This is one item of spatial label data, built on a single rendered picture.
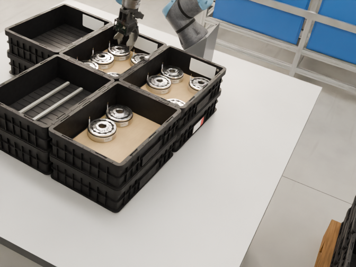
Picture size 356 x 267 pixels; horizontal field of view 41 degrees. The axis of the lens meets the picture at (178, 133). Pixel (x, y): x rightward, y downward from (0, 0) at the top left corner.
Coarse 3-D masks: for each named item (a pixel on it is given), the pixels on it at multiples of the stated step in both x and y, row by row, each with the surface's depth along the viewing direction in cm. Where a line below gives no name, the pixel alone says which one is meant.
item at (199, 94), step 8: (176, 48) 212; (152, 56) 203; (192, 56) 209; (144, 64) 197; (216, 64) 206; (128, 72) 191; (224, 72) 202; (120, 80) 185; (216, 80) 197; (136, 88) 182; (208, 88) 192; (192, 96) 183; (200, 96) 187; (176, 104) 178; (184, 104) 178; (192, 104) 183; (184, 112) 178
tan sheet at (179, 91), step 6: (186, 78) 212; (174, 84) 207; (180, 84) 208; (186, 84) 208; (174, 90) 203; (180, 90) 204; (186, 90) 205; (162, 96) 198; (168, 96) 199; (174, 96) 200; (180, 96) 200; (186, 96) 201
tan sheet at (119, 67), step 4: (132, 52) 224; (116, 60) 216; (124, 60) 217; (128, 60) 218; (116, 64) 213; (120, 64) 214; (124, 64) 214; (128, 64) 215; (112, 68) 210; (116, 68) 211; (120, 68) 211; (124, 68) 212; (128, 68) 212; (108, 72) 207; (112, 72) 208; (116, 72) 208; (120, 72) 209
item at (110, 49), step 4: (112, 44) 220; (116, 44) 221; (120, 44) 222; (108, 48) 217; (112, 48) 218; (124, 48) 219; (128, 48) 220; (112, 52) 215; (116, 52) 216; (120, 52) 216; (124, 52) 217; (128, 52) 217
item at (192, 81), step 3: (192, 78) 207; (195, 78) 207; (198, 78) 208; (201, 78) 208; (204, 78) 208; (192, 81) 206; (207, 81) 207; (192, 84) 204; (195, 84) 203; (192, 87) 202; (195, 87) 201; (198, 87) 202; (201, 87) 202; (198, 90) 201
